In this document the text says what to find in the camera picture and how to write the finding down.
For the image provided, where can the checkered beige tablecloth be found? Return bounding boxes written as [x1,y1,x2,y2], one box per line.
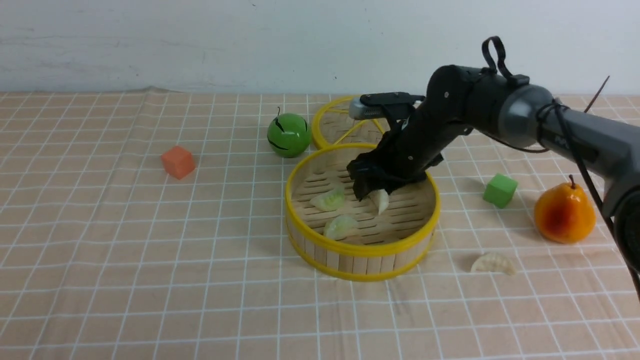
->
[0,89,639,360]

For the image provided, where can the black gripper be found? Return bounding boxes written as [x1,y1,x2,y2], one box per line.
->
[347,64,474,201]

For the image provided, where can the bamboo steamer lid yellow rim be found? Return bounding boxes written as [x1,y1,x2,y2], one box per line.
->
[311,95,390,150]

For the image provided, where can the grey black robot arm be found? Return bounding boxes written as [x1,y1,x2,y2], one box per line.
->
[347,64,640,281]

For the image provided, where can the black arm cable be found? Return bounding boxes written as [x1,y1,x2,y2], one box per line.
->
[481,36,640,301]

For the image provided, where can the pale green dumpling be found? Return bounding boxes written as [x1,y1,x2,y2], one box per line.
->
[310,187,346,212]
[323,214,358,241]

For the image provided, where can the bamboo steamer tray yellow rim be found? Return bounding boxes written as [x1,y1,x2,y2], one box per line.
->
[284,143,441,281]

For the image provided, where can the orange yellow toy pear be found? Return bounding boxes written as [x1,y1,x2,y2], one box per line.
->
[534,174,597,245]

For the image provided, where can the white dumpling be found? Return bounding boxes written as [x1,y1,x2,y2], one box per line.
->
[368,189,390,215]
[470,251,517,276]

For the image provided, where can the orange foam cube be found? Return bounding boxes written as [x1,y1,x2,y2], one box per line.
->
[160,145,196,180]

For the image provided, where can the green foam cube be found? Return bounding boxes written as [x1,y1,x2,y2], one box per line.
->
[482,173,519,208]

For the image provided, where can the green toy apple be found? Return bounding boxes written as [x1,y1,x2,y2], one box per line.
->
[266,107,313,158]

